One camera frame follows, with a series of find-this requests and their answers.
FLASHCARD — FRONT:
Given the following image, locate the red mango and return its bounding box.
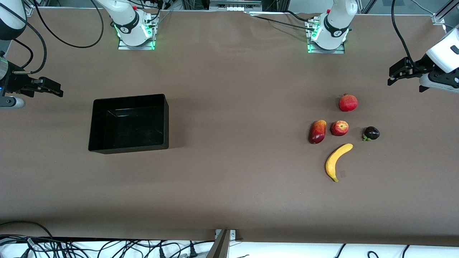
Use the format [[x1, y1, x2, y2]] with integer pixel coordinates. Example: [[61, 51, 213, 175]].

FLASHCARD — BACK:
[[309, 120, 327, 144]]

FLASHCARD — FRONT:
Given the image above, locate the dark purple mangosteen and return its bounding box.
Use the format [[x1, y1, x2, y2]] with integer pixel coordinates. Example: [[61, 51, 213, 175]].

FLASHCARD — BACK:
[[362, 126, 380, 142]]

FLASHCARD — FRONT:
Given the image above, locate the black plastic box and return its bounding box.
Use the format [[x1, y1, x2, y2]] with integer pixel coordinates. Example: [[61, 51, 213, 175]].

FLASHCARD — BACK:
[[88, 94, 169, 154]]

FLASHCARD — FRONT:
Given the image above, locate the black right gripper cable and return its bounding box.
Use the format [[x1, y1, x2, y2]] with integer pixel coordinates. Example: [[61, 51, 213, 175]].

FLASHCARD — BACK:
[[0, 2, 48, 75]]

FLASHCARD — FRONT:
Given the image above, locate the black right arm loop cable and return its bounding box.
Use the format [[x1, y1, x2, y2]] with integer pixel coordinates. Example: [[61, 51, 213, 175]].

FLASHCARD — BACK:
[[33, 0, 105, 49]]

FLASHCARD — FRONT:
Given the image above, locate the grey power strip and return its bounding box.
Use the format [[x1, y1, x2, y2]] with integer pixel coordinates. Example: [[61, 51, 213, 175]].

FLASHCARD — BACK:
[[209, 0, 263, 12]]

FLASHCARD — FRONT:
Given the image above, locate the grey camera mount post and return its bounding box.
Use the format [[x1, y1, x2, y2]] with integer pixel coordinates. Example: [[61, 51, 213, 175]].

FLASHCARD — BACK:
[[206, 229, 237, 258]]

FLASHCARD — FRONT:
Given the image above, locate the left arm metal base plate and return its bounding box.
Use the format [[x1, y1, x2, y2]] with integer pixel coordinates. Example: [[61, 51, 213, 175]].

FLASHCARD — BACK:
[[306, 16, 346, 54]]

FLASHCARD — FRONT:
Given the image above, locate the yellow banana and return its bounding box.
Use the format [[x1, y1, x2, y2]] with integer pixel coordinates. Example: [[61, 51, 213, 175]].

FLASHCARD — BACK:
[[325, 143, 354, 182]]

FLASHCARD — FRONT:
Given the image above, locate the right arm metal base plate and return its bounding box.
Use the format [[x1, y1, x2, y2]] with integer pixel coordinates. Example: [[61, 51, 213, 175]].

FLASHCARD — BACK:
[[118, 16, 158, 51]]

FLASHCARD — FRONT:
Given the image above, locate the black arc cable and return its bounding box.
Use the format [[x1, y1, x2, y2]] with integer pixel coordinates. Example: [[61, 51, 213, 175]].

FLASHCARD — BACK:
[[0, 220, 54, 239]]

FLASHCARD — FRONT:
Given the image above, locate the tangled black cable bundle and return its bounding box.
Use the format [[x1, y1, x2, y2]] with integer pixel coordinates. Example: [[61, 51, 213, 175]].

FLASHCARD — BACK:
[[0, 235, 203, 258]]

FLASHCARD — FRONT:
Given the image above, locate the black base power cable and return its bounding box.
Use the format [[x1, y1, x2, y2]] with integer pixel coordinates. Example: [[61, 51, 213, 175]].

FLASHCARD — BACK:
[[247, 10, 317, 31]]

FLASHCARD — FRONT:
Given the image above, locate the red yellow apple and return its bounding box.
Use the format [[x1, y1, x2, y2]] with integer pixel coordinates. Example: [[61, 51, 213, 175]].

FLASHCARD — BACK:
[[331, 120, 349, 137]]

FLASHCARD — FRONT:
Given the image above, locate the red pomegranate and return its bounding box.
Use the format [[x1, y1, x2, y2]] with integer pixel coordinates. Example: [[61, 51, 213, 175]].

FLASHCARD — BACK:
[[339, 94, 358, 112]]

